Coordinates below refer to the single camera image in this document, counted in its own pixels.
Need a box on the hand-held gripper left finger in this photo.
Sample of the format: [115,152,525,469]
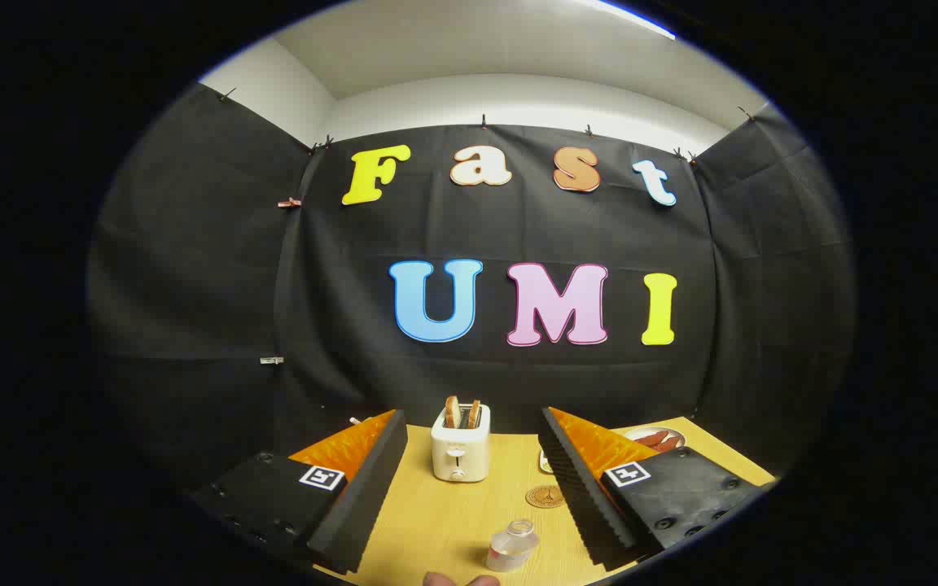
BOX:
[188,409,409,575]

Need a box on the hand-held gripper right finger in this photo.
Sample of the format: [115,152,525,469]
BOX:
[537,406,771,572]

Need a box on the clear plastic juice bottle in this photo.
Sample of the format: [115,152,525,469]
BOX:
[485,519,541,573]

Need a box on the wooden table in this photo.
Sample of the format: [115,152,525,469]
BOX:
[306,417,778,586]

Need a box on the cream toaster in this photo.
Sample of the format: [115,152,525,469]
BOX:
[431,405,492,483]

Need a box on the white round plate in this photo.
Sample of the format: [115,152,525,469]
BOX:
[622,426,687,454]

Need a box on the black backdrop cloth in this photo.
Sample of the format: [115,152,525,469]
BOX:
[86,81,857,489]

